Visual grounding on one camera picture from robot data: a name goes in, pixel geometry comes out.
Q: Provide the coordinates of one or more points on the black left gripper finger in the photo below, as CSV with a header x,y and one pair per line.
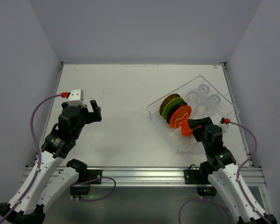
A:
x,y
96,109
83,111

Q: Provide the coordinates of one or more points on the clear plastic cup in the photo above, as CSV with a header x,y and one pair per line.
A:
x,y
214,101
203,89
193,97
202,110

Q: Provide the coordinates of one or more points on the aluminium mounting rail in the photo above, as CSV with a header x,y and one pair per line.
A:
x,y
157,177

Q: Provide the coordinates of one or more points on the black plastic plate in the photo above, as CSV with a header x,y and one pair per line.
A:
x,y
174,109

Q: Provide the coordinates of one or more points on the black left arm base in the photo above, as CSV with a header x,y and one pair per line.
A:
x,y
84,174

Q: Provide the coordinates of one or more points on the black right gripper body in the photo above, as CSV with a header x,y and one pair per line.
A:
x,y
197,127

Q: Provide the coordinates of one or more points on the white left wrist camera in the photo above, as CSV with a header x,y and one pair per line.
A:
x,y
76,98

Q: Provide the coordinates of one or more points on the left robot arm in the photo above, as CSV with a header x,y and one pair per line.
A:
x,y
37,193

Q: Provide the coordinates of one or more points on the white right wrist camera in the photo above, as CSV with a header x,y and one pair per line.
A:
x,y
224,124

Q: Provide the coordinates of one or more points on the orange plastic bowl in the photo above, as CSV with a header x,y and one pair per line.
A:
x,y
185,129

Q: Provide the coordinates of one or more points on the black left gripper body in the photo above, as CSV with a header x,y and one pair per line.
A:
x,y
88,113

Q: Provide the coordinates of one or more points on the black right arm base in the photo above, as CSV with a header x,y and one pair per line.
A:
x,y
194,176

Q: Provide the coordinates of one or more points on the green plastic plate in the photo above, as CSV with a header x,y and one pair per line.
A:
x,y
170,105

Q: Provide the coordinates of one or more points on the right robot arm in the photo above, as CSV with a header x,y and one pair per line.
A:
x,y
223,173

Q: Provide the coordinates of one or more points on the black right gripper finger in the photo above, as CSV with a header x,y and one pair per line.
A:
x,y
191,133
199,122

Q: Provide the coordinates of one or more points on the dark olive plastic plate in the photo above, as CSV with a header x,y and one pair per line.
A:
x,y
166,101

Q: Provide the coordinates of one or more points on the white wire dish rack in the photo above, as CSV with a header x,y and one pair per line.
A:
x,y
182,144

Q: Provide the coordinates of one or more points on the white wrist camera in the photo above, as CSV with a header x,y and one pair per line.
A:
x,y
76,98
224,124

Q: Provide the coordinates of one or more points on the orange plastic plate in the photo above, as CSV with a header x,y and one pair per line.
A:
x,y
179,116

